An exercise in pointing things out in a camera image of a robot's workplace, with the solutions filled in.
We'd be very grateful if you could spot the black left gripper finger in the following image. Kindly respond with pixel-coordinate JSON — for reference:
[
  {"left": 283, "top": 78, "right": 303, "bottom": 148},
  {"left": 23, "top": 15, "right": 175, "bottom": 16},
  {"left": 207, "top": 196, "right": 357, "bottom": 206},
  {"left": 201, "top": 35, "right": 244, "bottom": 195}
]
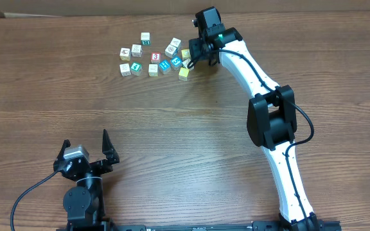
[
  {"left": 56, "top": 139, "right": 71, "bottom": 160},
  {"left": 102, "top": 129, "right": 119, "bottom": 164}
]

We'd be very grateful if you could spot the white-top green-sided block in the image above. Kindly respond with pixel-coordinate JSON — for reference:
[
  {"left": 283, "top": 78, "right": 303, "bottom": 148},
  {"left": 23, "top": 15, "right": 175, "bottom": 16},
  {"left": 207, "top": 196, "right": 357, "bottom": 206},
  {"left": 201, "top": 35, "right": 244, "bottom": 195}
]
[{"left": 182, "top": 58, "right": 194, "bottom": 71}]

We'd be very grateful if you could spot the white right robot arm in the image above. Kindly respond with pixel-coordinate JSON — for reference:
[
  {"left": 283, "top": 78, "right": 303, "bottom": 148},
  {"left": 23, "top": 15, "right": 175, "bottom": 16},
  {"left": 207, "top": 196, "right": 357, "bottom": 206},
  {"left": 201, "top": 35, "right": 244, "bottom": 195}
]
[{"left": 186, "top": 6, "right": 318, "bottom": 230}]

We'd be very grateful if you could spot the white-top wooden block rear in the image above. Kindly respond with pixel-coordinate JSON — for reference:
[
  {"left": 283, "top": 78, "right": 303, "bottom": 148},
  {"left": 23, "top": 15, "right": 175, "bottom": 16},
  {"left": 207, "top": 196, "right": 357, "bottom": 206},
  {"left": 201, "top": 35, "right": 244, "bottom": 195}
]
[{"left": 170, "top": 37, "right": 182, "bottom": 50}]

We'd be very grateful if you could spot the yellow-top wooden block rear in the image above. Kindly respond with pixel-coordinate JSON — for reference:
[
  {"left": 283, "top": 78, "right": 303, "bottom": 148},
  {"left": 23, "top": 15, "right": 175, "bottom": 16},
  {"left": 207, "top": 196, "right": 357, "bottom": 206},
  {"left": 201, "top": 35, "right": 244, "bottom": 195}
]
[{"left": 181, "top": 49, "right": 191, "bottom": 60}]

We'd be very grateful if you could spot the plain wooden picture block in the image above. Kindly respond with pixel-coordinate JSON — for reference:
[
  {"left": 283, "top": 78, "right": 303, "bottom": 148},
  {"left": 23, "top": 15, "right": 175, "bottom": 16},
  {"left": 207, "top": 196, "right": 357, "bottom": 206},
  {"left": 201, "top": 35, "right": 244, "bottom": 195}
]
[{"left": 164, "top": 44, "right": 178, "bottom": 58}]

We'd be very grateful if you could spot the blue number 5 block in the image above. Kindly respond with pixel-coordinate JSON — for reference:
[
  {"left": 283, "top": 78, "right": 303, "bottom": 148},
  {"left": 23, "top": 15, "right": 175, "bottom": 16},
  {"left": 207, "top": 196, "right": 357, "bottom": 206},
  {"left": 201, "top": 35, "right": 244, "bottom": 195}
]
[{"left": 170, "top": 56, "right": 182, "bottom": 71}]

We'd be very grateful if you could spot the yellow-top letter P block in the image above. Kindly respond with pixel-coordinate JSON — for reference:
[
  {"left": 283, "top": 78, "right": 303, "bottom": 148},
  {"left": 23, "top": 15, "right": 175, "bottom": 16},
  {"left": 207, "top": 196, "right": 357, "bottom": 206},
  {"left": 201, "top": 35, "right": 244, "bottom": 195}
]
[{"left": 179, "top": 67, "right": 189, "bottom": 81}]

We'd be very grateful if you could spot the blue-top wooden block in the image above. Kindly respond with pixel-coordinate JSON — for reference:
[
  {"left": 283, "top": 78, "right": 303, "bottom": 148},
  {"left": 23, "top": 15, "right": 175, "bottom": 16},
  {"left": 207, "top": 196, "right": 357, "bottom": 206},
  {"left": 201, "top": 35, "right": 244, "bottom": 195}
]
[{"left": 158, "top": 60, "right": 171, "bottom": 74}]

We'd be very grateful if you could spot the red number 3 block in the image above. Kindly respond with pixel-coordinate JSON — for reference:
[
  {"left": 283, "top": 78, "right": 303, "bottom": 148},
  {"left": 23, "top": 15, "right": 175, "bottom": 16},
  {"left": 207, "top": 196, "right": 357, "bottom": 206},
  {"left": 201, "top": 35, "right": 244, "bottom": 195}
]
[{"left": 150, "top": 53, "right": 161, "bottom": 64}]

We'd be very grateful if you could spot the green letter R block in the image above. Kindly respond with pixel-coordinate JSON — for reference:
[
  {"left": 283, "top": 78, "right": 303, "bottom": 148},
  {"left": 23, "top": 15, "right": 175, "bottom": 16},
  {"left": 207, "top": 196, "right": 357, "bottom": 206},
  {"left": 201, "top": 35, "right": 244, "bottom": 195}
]
[{"left": 141, "top": 32, "right": 151, "bottom": 46}]

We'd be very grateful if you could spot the yellow-framed blue picture block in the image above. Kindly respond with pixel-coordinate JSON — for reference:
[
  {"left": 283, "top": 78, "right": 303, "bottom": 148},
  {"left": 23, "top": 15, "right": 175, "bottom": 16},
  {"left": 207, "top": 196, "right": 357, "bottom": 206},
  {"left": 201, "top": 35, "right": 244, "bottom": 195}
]
[{"left": 148, "top": 64, "right": 158, "bottom": 77}]

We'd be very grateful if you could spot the leaf picture wooden block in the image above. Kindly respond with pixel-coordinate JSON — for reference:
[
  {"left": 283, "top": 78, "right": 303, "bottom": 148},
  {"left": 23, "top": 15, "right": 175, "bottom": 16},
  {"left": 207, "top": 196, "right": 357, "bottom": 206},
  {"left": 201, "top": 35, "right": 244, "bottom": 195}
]
[{"left": 131, "top": 44, "right": 143, "bottom": 57}]

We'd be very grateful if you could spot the butterfly picture wooden block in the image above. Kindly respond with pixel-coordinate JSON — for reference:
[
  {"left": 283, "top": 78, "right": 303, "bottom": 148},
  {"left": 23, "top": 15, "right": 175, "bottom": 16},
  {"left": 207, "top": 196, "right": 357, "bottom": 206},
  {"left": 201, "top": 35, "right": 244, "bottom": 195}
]
[{"left": 119, "top": 63, "right": 132, "bottom": 76}]

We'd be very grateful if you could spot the green number 4 block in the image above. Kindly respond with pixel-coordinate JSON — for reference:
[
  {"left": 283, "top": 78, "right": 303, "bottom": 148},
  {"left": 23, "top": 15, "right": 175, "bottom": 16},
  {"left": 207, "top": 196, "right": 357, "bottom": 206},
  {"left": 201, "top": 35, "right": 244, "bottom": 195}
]
[{"left": 130, "top": 62, "right": 143, "bottom": 76}]

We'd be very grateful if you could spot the yellow-sided boot picture block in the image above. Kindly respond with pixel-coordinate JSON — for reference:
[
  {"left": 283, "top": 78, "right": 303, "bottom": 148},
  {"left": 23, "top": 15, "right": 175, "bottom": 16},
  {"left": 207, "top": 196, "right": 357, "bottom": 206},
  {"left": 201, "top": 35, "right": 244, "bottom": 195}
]
[{"left": 119, "top": 47, "right": 131, "bottom": 61}]

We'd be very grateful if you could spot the cardboard back panel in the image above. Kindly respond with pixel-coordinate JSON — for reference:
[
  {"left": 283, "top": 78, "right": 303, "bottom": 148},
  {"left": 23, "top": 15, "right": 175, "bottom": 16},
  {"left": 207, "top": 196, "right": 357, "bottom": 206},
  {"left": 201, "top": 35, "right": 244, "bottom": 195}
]
[{"left": 0, "top": 0, "right": 370, "bottom": 18}]

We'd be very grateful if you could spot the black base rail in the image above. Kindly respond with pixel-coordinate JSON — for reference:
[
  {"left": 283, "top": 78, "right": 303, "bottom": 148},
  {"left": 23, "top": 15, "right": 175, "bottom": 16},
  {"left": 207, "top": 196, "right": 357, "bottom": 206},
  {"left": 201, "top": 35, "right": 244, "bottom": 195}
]
[{"left": 57, "top": 220, "right": 342, "bottom": 231}]

